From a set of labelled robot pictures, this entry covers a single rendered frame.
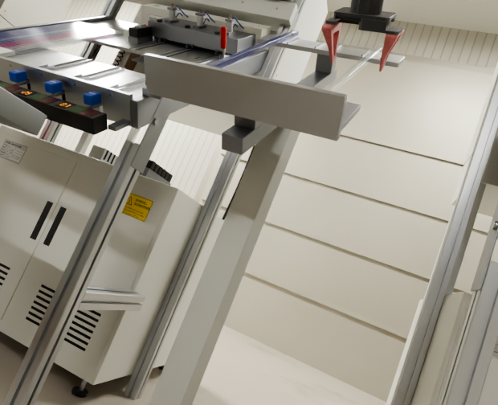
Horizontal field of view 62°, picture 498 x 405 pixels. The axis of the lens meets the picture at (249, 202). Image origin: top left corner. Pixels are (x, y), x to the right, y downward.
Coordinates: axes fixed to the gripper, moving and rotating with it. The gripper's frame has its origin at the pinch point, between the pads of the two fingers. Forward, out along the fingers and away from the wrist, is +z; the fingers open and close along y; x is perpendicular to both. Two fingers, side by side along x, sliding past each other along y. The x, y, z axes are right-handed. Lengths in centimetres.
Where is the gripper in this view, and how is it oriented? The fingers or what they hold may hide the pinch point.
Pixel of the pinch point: (357, 62)
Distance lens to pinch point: 88.0
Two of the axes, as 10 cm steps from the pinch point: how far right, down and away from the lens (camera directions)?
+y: -8.8, -2.9, 3.8
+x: -4.7, 4.8, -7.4
